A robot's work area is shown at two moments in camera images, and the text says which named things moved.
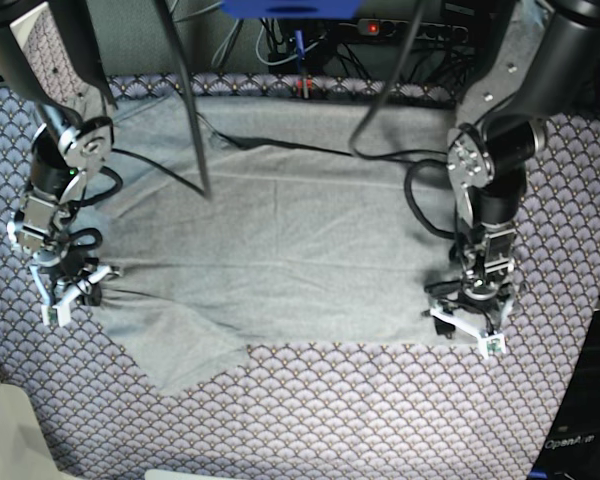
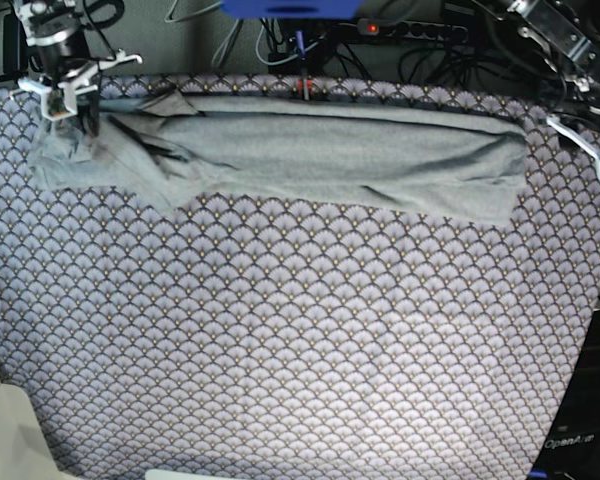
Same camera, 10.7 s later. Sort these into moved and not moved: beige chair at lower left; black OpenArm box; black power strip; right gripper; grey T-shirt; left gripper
Moved: left gripper; grey T-shirt; right gripper
Not moved: beige chair at lower left; black power strip; black OpenArm box
